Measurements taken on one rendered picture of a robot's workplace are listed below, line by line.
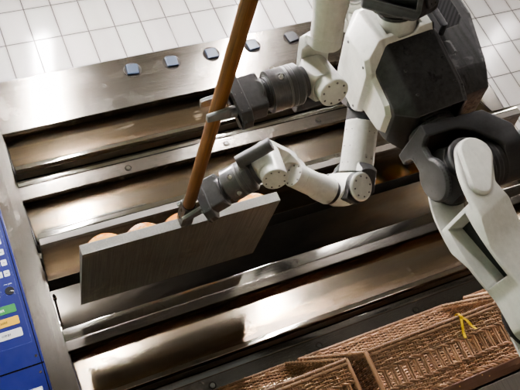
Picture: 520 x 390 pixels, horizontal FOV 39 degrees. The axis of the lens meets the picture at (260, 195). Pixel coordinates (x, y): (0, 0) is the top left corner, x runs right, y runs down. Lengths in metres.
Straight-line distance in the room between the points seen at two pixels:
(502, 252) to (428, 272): 0.98
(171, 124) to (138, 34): 0.42
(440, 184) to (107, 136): 1.30
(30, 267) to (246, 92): 1.12
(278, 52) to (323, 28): 1.44
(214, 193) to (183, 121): 0.84
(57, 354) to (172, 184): 0.68
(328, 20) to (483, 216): 0.52
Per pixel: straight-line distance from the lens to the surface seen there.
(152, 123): 2.61
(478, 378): 1.88
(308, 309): 2.37
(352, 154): 1.96
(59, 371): 2.24
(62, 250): 2.26
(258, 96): 1.47
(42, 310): 2.30
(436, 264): 2.60
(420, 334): 1.91
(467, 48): 1.78
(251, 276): 2.38
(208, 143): 1.56
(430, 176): 1.67
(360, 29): 1.73
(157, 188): 2.48
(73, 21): 2.87
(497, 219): 1.61
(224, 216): 1.94
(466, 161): 1.62
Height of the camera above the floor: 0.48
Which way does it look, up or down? 22 degrees up
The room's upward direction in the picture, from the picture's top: 24 degrees counter-clockwise
